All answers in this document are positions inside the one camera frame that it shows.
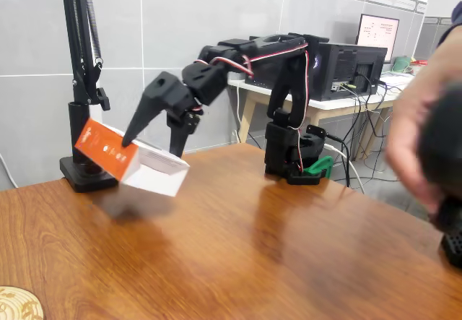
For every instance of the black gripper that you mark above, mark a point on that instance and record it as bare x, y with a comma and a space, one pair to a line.
167, 95

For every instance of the white orange mouse box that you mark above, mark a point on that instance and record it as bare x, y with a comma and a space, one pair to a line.
104, 150

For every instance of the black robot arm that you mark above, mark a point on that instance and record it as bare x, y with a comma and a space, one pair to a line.
288, 81

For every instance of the person forearm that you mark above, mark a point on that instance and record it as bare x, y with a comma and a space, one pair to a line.
451, 56

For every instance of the person hand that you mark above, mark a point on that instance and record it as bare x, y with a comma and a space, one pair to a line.
404, 136

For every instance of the black desk clamp base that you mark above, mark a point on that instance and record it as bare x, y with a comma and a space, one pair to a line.
79, 179

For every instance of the green table clamp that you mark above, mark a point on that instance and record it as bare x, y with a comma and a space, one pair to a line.
319, 166

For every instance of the white side table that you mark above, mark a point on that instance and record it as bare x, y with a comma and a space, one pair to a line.
325, 105

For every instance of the black computer case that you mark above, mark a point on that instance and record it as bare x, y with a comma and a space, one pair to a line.
343, 67

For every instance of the round wooden coaster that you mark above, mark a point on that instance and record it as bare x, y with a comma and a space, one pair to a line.
18, 305

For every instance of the computer monitor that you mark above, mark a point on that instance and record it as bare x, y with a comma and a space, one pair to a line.
377, 31

